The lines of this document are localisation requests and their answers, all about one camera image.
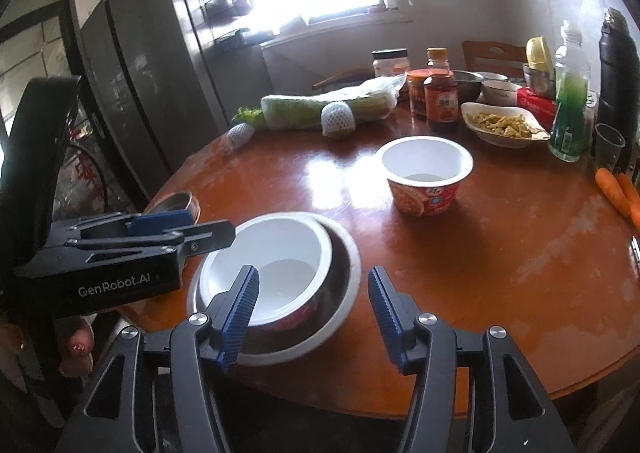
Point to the green leafy vegetable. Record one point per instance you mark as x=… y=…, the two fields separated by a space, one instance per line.
x=247 y=115

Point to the grey refrigerator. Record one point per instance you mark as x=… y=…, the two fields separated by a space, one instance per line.
x=150 y=58

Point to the white dish of food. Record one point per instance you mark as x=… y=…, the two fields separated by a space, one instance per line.
x=500 y=125

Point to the steel cup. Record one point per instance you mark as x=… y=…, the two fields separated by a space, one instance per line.
x=540 y=83

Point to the fruit in white foam net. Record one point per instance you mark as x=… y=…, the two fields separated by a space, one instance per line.
x=339 y=119
x=241 y=135

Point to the red sauce jar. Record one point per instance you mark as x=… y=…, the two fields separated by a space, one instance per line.
x=416 y=93

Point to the white ceramic bowl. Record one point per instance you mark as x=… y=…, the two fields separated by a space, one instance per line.
x=500 y=93

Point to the red paper noodle bowl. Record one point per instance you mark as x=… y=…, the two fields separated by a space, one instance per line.
x=425 y=158
x=285 y=253

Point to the person's left hand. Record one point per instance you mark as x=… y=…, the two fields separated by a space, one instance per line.
x=77 y=345

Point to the wrapped napa cabbage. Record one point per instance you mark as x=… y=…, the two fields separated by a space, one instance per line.
x=300 y=110

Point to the deep steel bowl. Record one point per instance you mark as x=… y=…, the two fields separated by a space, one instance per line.
x=345 y=273

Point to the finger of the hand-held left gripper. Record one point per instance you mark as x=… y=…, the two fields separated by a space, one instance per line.
x=210 y=235
x=160 y=223

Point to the wooden chair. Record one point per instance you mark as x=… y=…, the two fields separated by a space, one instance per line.
x=340 y=78
x=492 y=55

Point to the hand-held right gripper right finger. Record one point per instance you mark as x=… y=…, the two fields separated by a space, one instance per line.
x=387 y=318

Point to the red tissue pack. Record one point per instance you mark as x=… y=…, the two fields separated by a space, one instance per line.
x=537 y=108

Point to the green dish soap bottle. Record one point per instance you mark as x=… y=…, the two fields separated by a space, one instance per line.
x=570 y=108

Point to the black thermos flask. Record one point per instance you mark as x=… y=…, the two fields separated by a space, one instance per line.
x=615 y=73

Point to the brown sauce bottle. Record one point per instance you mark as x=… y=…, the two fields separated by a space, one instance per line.
x=442 y=98

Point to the small steel bowl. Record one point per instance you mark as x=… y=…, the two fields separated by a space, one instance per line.
x=467 y=85

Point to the yellow plastic object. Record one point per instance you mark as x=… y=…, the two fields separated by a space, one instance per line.
x=540 y=53

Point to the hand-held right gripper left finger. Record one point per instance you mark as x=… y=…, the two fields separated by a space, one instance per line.
x=240 y=318

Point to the clear jar with black lid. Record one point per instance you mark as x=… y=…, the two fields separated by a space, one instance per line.
x=390 y=65

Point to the shallow steel plate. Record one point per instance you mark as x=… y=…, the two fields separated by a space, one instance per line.
x=170 y=203

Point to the dark rectangular device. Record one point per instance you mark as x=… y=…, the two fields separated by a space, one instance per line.
x=636 y=258

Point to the orange plastic plate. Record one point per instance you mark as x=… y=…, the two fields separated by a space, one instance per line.
x=196 y=205

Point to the glass door with red decal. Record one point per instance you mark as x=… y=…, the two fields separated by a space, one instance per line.
x=30 y=33

